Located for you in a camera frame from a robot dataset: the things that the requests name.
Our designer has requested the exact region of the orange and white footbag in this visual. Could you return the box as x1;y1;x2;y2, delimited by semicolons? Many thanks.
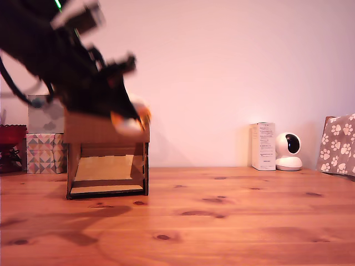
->
110;93;154;137

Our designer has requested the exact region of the cardboard dice tower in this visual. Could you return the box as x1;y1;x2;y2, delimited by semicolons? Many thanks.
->
63;106;151;200

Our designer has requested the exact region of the cloud print tissue box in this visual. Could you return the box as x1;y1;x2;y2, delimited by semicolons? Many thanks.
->
27;95;66;134

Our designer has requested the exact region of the geometric pattern tissue box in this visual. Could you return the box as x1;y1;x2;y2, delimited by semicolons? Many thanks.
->
26;133;69;175

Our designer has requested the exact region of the red glass bowl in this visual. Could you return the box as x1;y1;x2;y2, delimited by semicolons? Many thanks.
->
0;124;28;174

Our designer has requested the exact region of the white printed carton box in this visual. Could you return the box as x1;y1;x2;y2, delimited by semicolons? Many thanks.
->
248;122;277;171

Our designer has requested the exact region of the paw print cloth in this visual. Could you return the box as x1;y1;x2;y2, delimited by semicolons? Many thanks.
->
316;113;355;178

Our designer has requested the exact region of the pale grey camera box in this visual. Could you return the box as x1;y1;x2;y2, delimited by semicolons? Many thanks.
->
50;0;107;32

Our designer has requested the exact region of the black looping cable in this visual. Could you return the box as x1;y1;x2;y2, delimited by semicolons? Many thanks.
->
0;57;36;105

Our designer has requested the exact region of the small white round camera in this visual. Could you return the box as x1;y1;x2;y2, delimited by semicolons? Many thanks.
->
275;132;303;172

